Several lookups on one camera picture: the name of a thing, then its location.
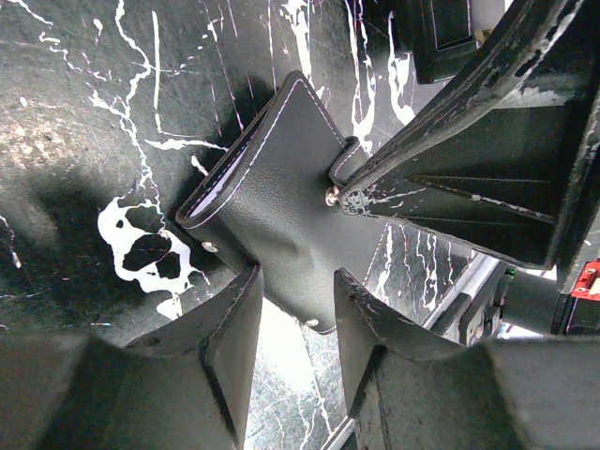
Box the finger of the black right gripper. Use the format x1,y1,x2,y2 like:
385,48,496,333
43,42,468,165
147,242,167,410
365,1,599,186

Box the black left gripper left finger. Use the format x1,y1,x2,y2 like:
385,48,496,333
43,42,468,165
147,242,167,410
1,266,263,449

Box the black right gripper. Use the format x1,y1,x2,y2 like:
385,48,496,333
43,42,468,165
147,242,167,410
339,93,600,343

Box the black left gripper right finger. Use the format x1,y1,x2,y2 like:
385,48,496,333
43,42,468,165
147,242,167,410
334,269,599,449

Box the black card storage box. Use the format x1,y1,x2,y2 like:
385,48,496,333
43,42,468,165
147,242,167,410
346,0,507,85

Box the black leather card holder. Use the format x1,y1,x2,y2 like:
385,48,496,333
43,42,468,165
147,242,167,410
176,71,385,334

